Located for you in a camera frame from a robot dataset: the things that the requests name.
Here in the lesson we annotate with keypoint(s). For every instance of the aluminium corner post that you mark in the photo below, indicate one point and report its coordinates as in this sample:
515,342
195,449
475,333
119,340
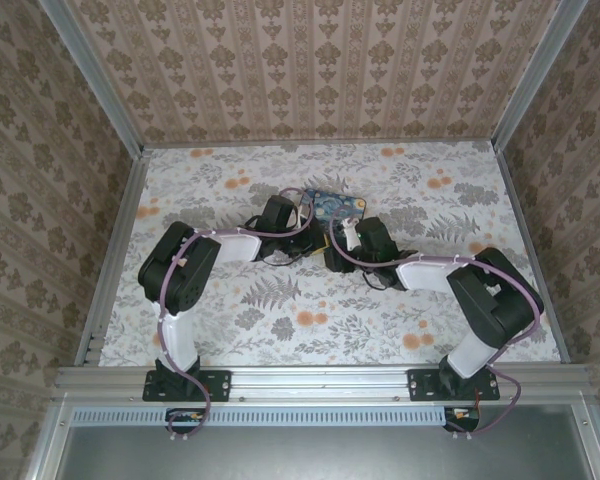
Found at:
535,75
95,80

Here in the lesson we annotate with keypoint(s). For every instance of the starry night print tin box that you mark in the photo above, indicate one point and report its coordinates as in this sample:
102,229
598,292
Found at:
337,202

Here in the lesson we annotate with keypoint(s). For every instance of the floral table cloth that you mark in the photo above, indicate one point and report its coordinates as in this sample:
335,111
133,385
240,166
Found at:
300,310

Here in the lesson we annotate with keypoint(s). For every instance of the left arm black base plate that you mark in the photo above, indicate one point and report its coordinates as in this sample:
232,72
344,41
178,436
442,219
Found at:
215,386

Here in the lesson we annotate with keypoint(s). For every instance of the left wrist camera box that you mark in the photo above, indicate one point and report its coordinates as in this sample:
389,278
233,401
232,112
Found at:
306,214

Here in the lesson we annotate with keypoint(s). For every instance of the aluminium front rail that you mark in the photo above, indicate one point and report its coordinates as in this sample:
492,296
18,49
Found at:
320,382

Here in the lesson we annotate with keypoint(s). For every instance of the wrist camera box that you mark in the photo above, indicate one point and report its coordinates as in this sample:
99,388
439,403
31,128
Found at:
348,234
306,214

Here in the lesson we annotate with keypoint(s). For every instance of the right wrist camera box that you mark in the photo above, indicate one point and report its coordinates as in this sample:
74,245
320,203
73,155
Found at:
348,234

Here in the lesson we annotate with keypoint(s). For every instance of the aluminium side rail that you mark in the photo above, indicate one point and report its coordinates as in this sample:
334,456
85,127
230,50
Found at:
525,215
125,215

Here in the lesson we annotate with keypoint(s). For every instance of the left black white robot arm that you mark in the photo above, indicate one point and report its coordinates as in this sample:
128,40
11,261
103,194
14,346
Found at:
180,270

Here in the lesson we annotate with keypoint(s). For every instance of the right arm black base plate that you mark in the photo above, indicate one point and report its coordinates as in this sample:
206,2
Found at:
422,386

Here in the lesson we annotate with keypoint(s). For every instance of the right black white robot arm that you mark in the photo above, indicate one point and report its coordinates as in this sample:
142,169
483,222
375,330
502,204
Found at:
495,300

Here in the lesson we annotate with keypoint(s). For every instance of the grey metal sheet panel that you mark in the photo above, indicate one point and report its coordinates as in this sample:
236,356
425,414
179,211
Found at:
330,455

